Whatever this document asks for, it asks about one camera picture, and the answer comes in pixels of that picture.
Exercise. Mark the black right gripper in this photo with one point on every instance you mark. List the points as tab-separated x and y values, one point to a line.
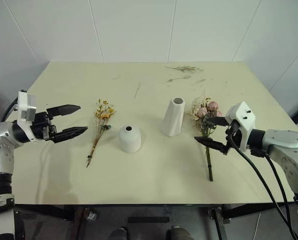
237	140

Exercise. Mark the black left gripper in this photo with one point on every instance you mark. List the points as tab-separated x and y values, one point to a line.
42	127

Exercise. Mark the pink rose bouquet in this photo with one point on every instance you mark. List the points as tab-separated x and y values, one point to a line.
211	106

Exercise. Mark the yellow dried flower bunch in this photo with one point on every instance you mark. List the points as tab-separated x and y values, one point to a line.
105	115

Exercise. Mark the tall white ceramic vase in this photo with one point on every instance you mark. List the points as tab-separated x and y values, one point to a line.
172	120

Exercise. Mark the short white ceramic vase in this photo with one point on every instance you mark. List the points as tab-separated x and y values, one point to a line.
130	141

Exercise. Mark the small dried sprig fragment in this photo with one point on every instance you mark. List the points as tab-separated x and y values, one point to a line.
199	81

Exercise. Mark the small short twig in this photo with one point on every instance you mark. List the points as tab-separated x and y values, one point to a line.
116	77

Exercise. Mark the dried sprigs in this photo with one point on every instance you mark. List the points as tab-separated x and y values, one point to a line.
186	68

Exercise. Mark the straight brown twig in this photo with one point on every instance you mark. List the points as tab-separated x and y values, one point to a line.
137	90

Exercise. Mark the crumpled clear plastic wrapper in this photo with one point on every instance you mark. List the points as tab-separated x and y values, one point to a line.
92	217

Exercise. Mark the dark rounded shape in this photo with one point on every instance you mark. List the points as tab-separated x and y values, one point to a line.
178	233
118	233

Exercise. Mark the flat black rectangular bar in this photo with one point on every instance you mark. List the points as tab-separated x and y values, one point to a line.
148	219

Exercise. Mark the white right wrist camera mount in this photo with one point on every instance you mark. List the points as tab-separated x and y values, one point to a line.
241	112

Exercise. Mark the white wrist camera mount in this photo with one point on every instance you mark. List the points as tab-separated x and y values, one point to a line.
26	107
241	112

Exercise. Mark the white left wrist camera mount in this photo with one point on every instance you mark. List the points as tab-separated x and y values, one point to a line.
26	107

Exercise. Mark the rusty metal post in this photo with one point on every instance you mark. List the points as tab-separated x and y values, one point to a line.
79	225
219	225

